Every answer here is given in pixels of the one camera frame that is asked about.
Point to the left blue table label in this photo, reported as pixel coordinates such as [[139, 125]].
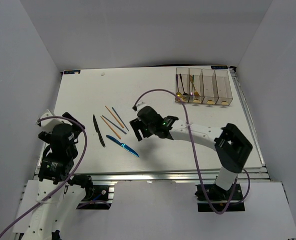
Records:
[[70, 72]]

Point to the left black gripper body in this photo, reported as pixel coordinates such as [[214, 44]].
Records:
[[46, 136]]

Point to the black knife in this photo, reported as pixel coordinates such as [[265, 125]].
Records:
[[98, 131]]

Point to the orange chopstick upper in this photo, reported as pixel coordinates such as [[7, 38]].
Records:
[[115, 117]]

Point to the right blue table label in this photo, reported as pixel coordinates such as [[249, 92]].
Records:
[[219, 67]]

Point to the gold fork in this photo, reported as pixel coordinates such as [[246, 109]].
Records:
[[196, 93]]

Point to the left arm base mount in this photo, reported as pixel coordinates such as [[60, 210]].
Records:
[[99, 197]]

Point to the orange chopstick lower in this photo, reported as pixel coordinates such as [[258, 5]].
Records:
[[112, 129]]

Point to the blue chopstick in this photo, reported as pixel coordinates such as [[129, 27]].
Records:
[[114, 125], [120, 119]]

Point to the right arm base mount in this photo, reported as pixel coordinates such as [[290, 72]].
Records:
[[219, 200]]

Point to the blue knife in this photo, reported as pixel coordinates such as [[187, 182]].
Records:
[[123, 145]]

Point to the iridescent gold spoon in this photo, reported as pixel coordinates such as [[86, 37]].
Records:
[[178, 93]]

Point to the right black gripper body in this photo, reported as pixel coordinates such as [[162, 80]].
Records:
[[150, 129]]

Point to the aluminium table frame rail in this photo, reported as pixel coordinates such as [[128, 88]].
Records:
[[256, 174]]

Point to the iridescent teal fork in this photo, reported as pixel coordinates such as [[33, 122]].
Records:
[[191, 77]]

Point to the blue chopstick lower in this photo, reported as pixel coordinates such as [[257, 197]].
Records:
[[114, 125]]

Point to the blue chopstick upper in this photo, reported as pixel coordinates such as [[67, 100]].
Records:
[[120, 119]]

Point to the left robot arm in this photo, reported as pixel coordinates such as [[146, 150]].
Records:
[[59, 189]]

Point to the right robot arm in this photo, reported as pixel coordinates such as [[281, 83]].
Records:
[[230, 144]]

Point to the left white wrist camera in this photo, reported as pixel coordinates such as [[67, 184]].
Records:
[[48, 124]]

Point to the blue table label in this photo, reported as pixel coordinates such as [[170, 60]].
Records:
[[219, 67], [70, 72]]

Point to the black spoon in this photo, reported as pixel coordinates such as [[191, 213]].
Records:
[[184, 93]]

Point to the orange chopstick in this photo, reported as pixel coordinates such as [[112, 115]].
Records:
[[112, 129], [115, 117]]

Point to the clear four-compartment organizer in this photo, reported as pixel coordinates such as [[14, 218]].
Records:
[[212, 85]]

